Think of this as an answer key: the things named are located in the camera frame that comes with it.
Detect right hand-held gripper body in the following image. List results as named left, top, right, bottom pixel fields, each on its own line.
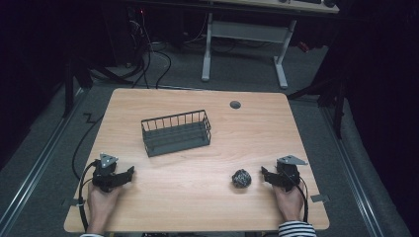
left=267, top=154, right=308, bottom=193

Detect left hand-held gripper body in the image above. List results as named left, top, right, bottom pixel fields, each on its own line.
left=91, top=152, right=130, bottom=194

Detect dark ball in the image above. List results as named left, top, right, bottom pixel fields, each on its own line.
left=231, top=168, right=253, bottom=190

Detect dark wire basket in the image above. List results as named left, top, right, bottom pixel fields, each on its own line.
left=140, top=109, right=212, bottom=158

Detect person's right hand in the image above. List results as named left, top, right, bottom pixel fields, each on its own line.
left=272, top=180, right=305, bottom=222

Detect person's left hand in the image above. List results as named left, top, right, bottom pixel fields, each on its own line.
left=86, top=183, right=124, bottom=235

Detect striped right sleeve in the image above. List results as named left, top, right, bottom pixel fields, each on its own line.
left=278, top=220, right=318, bottom=237

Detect black metal stand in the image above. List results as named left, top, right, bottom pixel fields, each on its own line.
left=61, top=57, right=134, bottom=119
left=287, top=77, right=349, bottom=140

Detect white-legged desk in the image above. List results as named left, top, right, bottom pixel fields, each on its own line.
left=201, top=0, right=340, bottom=90

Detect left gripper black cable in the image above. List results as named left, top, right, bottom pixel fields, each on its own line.
left=71, top=113, right=105, bottom=232

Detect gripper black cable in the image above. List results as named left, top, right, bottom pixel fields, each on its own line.
left=286, top=171, right=309, bottom=223
left=71, top=113, right=105, bottom=232

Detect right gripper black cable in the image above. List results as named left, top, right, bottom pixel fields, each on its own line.
left=286, top=171, right=309, bottom=223

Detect black floor cables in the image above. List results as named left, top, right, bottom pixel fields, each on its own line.
left=126, top=8, right=207, bottom=90

